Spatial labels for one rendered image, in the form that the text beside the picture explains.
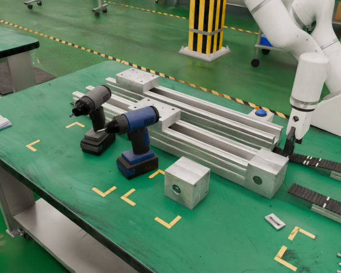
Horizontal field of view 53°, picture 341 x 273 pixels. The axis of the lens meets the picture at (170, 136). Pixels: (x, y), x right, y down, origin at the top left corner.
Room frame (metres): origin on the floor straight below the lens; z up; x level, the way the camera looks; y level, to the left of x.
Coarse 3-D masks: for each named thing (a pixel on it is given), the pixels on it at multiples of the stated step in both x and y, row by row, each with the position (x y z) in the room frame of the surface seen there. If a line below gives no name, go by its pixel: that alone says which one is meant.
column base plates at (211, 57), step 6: (186, 48) 4.39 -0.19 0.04; (222, 48) 4.42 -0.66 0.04; (228, 48) 4.42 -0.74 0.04; (186, 54) 4.26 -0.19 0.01; (192, 54) 4.22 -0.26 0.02; (198, 54) 4.17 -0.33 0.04; (204, 54) 4.17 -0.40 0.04; (210, 54) 4.09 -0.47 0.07; (216, 54) 4.18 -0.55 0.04; (222, 54) 4.26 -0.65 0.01; (210, 60) 4.04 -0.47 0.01
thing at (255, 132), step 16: (112, 80) 1.43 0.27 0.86; (128, 96) 1.38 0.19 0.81; (144, 96) 1.33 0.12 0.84; (160, 96) 1.28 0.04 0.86; (176, 96) 1.30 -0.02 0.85; (192, 96) 1.28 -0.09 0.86; (192, 112) 1.17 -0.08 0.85; (208, 112) 1.15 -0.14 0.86; (224, 112) 1.17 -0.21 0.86; (208, 128) 1.12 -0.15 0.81; (224, 128) 1.08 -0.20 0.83; (240, 128) 1.04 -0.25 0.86; (256, 128) 1.08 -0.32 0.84; (272, 128) 1.05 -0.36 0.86; (256, 144) 1.02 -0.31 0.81; (272, 144) 0.98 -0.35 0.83
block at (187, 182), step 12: (168, 168) 0.79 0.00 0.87; (180, 168) 0.79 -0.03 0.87; (192, 168) 0.79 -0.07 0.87; (204, 168) 0.79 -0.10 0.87; (168, 180) 0.77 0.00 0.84; (180, 180) 0.74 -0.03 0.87; (192, 180) 0.73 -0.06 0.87; (204, 180) 0.76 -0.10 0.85; (168, 192) 0.77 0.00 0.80; (180, 192) 0.74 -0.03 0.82; (192, 192) 0.72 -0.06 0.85; (204, 192) 0.77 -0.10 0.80; (192, 204) 0.72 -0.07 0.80
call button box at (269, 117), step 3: (252, 111) 1.21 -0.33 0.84; (255, 111) 1.21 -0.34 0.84; (267, 111) 1.21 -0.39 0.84; (249, 114) 1.18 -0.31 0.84; (252, 114) 1.18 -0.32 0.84; (255, 114) 1.18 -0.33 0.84; (267, 114) 1.19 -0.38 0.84; (270, 114) 1.19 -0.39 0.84; (273, 114) 1.19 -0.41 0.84; (255, 117) 1.16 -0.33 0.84; (258, 117) 1.16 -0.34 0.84; (261, 117) 1.16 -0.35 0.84; (264, 117) 1.16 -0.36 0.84; (267, 117) 1.16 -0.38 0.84; (270, 117) 1.17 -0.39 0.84; (267, 120) 1.15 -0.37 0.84; (270, 120) 1.17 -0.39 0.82
